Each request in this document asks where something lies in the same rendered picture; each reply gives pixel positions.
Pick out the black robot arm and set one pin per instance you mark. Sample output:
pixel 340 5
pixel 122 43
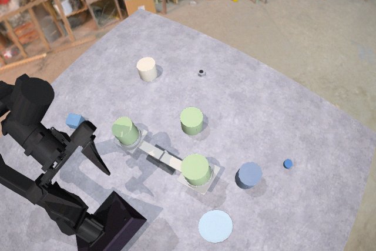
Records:
pixel 28 101

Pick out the small grey hex nut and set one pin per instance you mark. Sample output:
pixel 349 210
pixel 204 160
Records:
pixel 201 72

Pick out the white balance beam with square pans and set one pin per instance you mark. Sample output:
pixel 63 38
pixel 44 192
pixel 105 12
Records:
pixel 166 160

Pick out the cream cylinder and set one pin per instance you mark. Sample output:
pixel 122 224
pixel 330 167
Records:
pixel 147 69

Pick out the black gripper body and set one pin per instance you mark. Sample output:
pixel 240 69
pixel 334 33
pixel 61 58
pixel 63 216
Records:
pixel 44 147

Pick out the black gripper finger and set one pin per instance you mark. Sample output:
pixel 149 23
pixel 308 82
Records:
pixel 91 153
pixel 57 195

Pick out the blue rectangular block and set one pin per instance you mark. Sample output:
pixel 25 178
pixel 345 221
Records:
pixel 74 120

